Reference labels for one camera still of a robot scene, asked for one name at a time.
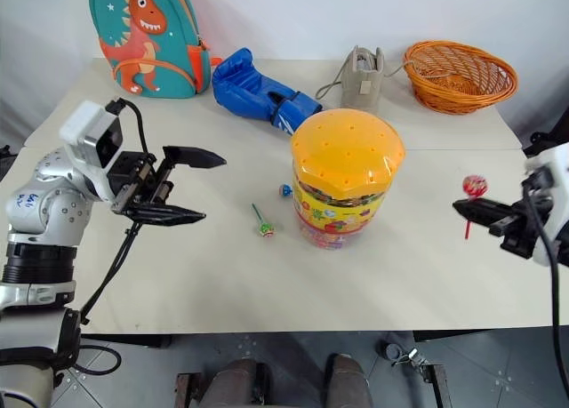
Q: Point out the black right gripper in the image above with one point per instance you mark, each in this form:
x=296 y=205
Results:
x=522 y=230

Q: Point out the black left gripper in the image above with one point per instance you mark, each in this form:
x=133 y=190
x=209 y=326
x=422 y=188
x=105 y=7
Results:
x=135 y=177

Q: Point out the red lollipop with red stick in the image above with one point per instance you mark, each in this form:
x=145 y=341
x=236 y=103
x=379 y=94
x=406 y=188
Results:
x=475 y=186

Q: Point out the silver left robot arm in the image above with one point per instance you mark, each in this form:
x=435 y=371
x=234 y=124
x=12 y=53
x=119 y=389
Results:
x=49 y=203

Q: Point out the clear colourful lollipop jar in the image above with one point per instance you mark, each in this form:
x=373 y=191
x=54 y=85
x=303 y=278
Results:
x=338 y=217

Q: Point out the orange-yellow perforated jar lid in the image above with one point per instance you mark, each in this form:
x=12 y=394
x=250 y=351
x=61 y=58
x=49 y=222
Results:
x=347 y=146

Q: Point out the green lollipop with green stick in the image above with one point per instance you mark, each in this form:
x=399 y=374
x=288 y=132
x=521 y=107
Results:
x=266 y=230

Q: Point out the black stand beside table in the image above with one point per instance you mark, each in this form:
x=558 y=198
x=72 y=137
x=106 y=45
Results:
x=549 y=139

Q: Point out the blue wrapped lollipop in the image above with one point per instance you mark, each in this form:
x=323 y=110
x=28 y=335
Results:
x=285 y=191

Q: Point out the blue boxing glove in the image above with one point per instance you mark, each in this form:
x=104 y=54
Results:
x=253 y=92

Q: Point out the orange wicker basket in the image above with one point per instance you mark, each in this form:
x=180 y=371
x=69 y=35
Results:
x=462 y=77

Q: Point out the teal dinosaur backpack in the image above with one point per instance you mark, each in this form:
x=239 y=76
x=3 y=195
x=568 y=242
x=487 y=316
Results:
x=146 y=39

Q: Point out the black caster wheel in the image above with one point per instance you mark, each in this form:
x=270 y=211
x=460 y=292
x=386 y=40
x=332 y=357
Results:
x=392 y=350

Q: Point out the dark object at table edge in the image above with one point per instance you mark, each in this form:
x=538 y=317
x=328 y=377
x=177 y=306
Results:
x=6 y=157

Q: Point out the dark rounded shape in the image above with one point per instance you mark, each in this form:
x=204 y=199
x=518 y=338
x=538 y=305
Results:
x=349 y=381
x=235 y=383

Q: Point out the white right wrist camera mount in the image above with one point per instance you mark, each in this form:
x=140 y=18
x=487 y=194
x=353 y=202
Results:
x=555 y=163

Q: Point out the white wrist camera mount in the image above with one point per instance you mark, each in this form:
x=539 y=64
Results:
x=555 y=163
x=86 y=130

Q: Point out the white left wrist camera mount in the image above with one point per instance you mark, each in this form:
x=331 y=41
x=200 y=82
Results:
x=86 y=130

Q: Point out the metal clamp bracket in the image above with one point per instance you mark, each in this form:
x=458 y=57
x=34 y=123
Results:
x=422 y=363

